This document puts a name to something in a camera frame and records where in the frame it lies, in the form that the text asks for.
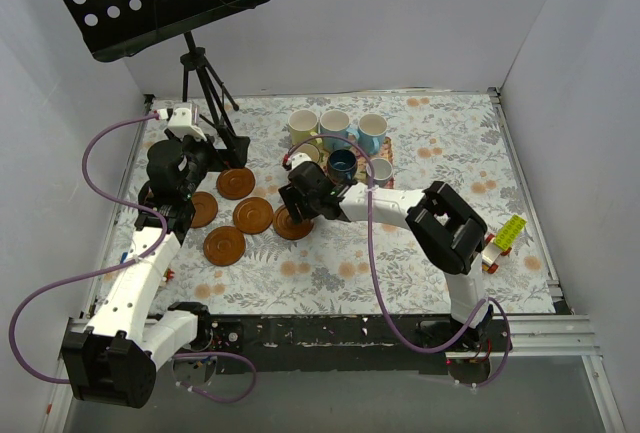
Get grey-blue small mug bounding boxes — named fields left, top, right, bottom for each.
left=371, top=158, right=394, bottom=187

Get lime green toy brick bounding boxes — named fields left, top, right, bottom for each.
left=494, top=215, right=527, bottom=251

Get brown wooden coaster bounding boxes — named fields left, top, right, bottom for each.
left=233, top=197, right=273, bottom=235
left=203, top=226, right=246, bottom=266
left=273, top=205, right=313, bottom=241
left=191, top=191, right=218, bottom=228
left=216, top=168, right=255, bottom=200

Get cream mug with black handle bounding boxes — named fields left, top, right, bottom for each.
left=294, top=143, right=321, bottom=163

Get floral tablecloth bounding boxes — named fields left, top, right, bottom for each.
left=96, top=95, right=553, bottom=329

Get small colourful toy pieces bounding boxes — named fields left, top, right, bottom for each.
left=162, top=268, right=175, bottom=285

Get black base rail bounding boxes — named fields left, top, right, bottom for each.
left=196, top=315, right=508, bottom=375

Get light blue mug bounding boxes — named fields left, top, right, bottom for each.
left=319, top=110, right=359, bottom=152

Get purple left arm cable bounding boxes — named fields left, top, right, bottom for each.
left=9, top=111, right=257, bottom=404

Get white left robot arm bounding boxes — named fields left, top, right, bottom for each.
left=62, top=126, right=229, bottom=408

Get blue mug with white interior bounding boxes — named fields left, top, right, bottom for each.
left=357, top=113, right=388, bottom=156

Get dark blue glazed mug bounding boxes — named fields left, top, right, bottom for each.
left=327, top=149, right=358, bottom=184

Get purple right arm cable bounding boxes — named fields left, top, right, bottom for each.
left=288, top=133, right=513, bottom=395

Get floral serving tray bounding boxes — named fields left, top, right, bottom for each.
left=314, top=137, right=395, bottom=189

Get toy car with red wheels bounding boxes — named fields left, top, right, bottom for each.
left=482, top=234, right=512, bottom=274

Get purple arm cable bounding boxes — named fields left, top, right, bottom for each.
left=9, top=111, right=257, bottom=404
left=288, top=133, right=513, bottom=395

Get yellow-green mug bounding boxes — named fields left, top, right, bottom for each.
left=287, top=110, right=322, bottom=146

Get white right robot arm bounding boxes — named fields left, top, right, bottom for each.
left=279, top=160, right=493, bottom=354

